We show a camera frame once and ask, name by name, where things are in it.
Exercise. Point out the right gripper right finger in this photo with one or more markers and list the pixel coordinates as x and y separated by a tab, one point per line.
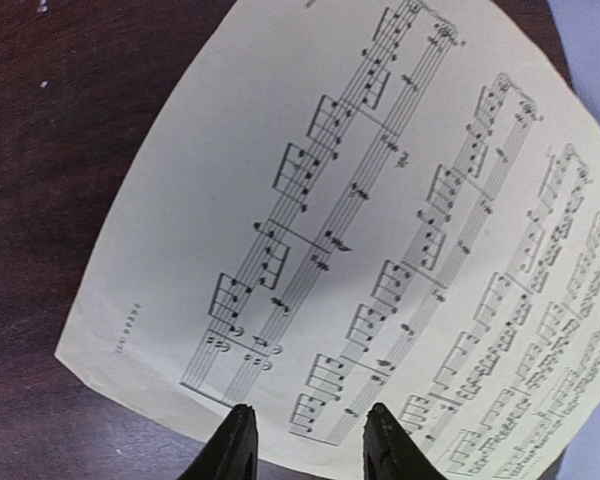
388	451

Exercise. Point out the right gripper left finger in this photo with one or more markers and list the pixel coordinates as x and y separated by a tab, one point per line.
231	453

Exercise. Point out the yellowed sheet music paper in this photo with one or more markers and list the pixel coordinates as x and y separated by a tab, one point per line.
351	202

